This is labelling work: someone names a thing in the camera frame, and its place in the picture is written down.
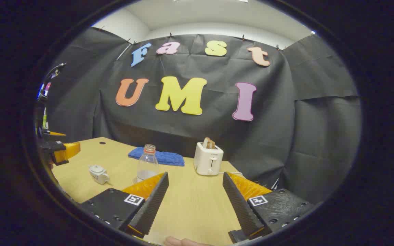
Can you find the blue towel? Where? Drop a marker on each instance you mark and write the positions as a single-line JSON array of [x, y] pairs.
[[169, 158]]

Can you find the white toaster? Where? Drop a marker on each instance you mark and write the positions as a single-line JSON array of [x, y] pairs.
[[207, 160]]

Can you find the toast slice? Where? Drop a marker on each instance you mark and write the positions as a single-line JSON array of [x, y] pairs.
[[210, 143]]

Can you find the computer monitor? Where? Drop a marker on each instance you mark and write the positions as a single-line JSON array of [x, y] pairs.
[[46, 88]]

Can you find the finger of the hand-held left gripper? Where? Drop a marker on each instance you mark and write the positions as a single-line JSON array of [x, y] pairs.
[[67, 151], [55, 137]]

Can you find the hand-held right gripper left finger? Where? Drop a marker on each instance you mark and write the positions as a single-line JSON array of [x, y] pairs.
[[152, 205]]

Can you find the black backdrop cloth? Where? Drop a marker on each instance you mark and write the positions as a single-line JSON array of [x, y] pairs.
[[217, 136]]

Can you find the white teacup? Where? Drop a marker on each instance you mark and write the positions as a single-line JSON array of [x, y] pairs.
[[100, 177]]

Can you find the green drink bottle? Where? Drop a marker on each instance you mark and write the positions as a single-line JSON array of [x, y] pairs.
[[45, 119]]

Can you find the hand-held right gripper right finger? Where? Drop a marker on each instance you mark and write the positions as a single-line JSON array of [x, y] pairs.
[[241, 208]]

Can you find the clear plastic water bottle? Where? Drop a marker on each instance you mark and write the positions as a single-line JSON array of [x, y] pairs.
[[147, 164]]

